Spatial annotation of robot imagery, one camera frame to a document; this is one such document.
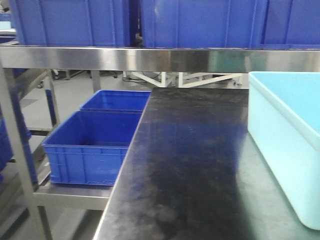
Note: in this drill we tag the far blue bin below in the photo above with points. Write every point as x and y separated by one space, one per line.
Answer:
117 101

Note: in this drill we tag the large blue crate on shelf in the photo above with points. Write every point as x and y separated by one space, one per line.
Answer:
199 24

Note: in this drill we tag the blue bin below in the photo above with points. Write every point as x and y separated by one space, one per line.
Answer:
89 147
117 101

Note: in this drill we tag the light blue plastic tub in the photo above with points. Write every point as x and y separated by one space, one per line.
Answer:
284 122

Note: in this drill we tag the near blue bin below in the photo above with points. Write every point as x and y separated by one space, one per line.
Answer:
89 147

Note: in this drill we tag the stainless steel shelf frame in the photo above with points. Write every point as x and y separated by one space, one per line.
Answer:
213 60

